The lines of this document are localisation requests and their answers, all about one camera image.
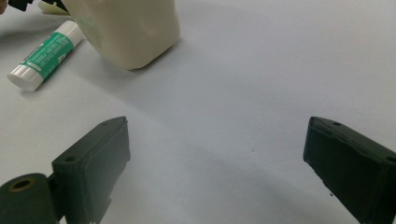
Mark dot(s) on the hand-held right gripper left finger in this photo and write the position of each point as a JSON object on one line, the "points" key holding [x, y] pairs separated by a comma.
{"points": [[93, 168]]}

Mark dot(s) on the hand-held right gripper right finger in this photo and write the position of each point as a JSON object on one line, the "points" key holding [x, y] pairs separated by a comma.
{"points": [[358, 174]]}

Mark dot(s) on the yellow highlighter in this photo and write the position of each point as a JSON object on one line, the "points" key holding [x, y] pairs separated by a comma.
{"points": [[51, 10]]}

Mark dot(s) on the green and white glue stick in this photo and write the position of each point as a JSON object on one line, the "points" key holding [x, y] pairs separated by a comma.
{"points": [[46, 54]]}

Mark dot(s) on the beige square pen cup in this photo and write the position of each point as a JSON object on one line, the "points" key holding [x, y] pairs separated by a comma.
{"points": [[130, 31]]}

